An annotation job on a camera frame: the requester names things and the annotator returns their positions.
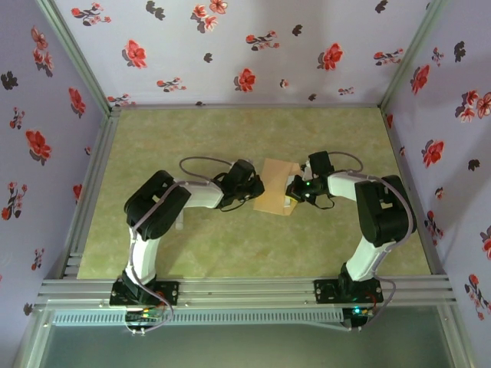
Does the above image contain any tan paper envelope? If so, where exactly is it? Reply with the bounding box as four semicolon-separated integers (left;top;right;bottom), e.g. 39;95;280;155
252;158;302;217

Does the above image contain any thin black right gripper wire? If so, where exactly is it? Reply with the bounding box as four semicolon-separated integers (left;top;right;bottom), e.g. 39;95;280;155
312;193;334;211

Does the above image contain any thin black gripper wire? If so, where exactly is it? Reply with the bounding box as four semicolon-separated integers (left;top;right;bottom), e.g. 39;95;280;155
312;193;334;211
216;197;250;212

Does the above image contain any thin black left gripper wire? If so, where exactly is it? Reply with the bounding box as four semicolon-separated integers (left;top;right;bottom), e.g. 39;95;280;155
216;197;250;212

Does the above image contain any grey left arm cable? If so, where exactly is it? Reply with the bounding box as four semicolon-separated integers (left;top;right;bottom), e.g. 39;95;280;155
124;155;237;335

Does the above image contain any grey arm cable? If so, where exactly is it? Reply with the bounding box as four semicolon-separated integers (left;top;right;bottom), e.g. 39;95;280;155
331;151;418;333
124;155;237;335

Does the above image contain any grey right arm cable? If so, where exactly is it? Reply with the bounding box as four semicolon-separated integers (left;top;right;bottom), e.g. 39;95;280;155
331;151;418;333

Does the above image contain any thin aluminium frame rail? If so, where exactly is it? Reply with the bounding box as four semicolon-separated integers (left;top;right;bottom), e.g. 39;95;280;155
110;101;384;111

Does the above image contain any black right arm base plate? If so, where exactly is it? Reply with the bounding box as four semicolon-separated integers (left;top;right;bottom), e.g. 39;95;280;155
313;278;384;306

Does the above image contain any wide aluminium frame beam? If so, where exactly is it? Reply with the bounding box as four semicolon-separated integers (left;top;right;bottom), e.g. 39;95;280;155
36;274;457;307

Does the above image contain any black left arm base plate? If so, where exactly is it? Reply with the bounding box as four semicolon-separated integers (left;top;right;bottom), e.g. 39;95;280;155
110;279;180;307

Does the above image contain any thin aluminium side rail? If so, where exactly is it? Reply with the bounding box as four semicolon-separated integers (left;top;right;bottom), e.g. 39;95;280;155
381;107;449;276

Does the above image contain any slotted grey cable duct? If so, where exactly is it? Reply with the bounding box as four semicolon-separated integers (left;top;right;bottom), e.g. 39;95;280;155
51;308;344;327

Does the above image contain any stacked aluminium side rail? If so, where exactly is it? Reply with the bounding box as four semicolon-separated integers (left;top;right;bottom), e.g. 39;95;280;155
61;109;123;279

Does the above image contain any aluminium frame post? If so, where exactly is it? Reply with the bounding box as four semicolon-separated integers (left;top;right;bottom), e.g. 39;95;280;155
35;0;116;116
377;0;450;112

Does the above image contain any short aluminium frame leg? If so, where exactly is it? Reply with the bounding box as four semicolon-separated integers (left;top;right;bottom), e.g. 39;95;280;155
437;305;472;368
13;308;53;368

